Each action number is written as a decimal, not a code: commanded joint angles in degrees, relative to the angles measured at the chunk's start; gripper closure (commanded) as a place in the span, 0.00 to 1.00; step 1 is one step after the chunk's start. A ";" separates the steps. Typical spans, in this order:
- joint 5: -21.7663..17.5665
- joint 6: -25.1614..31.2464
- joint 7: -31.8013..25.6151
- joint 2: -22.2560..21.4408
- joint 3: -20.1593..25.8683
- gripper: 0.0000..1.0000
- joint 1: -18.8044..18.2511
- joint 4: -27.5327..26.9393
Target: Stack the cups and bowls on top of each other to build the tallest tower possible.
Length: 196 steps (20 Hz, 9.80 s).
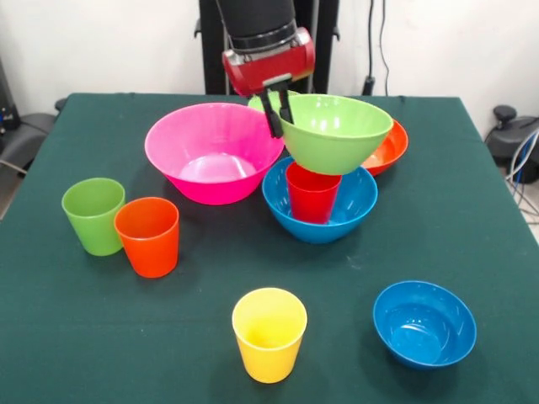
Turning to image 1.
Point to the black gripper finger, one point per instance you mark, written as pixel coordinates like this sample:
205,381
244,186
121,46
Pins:
286,109
273,118

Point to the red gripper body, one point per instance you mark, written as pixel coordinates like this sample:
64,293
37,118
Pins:
269,69

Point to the large green bowl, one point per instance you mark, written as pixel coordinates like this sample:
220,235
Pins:
332,143

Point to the red cup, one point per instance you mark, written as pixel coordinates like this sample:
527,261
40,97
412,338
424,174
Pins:
311,198

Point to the light blue bowl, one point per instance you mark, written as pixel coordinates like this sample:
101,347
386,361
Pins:
316,231

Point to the small green bowl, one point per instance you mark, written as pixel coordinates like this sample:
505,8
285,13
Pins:
257,103

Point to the large pink bowl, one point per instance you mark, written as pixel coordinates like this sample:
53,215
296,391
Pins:
210,143

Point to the orange bowl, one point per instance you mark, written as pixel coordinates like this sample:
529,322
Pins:
387,151

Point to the orange cup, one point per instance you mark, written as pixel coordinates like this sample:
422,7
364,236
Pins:
149,248

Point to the dark green table cloth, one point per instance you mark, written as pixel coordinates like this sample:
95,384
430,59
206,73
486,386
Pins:
421,235

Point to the green cup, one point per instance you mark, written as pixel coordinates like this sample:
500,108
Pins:
90,219

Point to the yellow cup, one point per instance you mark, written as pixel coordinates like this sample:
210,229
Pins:
269,336

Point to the black wheeled base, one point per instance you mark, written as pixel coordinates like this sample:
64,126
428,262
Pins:
29,134
513,139

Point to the small dark blue bowl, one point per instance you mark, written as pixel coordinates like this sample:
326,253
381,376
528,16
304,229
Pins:
425,328

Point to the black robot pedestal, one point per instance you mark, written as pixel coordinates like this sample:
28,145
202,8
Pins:
210,63

